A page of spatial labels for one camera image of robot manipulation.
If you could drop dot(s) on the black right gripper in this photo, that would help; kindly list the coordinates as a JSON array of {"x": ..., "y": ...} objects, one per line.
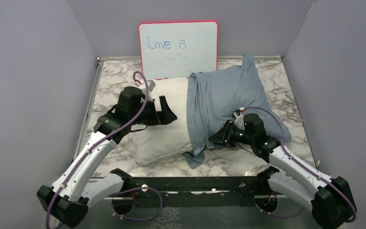
[{"x": 224, "y": 136}]

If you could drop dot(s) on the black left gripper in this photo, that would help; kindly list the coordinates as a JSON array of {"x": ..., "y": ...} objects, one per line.
[{"x": 165, "y": 116}]

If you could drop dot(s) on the white pillow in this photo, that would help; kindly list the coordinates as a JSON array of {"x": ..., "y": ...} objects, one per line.
[{"x": 163, "y": 141}]

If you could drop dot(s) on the blue pillowcase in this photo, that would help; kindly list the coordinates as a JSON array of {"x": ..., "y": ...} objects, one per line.
[{"x": 213, "y": 98}]

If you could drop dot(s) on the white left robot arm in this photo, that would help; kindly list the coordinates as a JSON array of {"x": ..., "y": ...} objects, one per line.
[{"x": 68, "y": 199}]

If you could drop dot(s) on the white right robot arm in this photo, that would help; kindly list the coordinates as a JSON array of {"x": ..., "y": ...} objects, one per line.
[{"x": 328, "y": 199}]

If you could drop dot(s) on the red framed whiteboard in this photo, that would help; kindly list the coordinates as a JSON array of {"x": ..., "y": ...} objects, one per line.
[{"x": 178, "y": 48}]

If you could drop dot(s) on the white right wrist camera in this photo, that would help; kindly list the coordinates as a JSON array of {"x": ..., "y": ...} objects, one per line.
[{"x": 239, "y": 118}]

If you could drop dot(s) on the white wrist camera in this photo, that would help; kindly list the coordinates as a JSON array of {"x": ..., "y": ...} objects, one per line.
[
  {"x": 146, "y": 88},
  {"x": 239, "y": 118}
]

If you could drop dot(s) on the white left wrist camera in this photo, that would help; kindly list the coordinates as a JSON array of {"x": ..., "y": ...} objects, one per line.
[{"x": 146, "y": 88}]

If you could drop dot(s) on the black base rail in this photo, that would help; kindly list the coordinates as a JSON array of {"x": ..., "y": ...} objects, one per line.
[{"x": 187, "y": 192}]

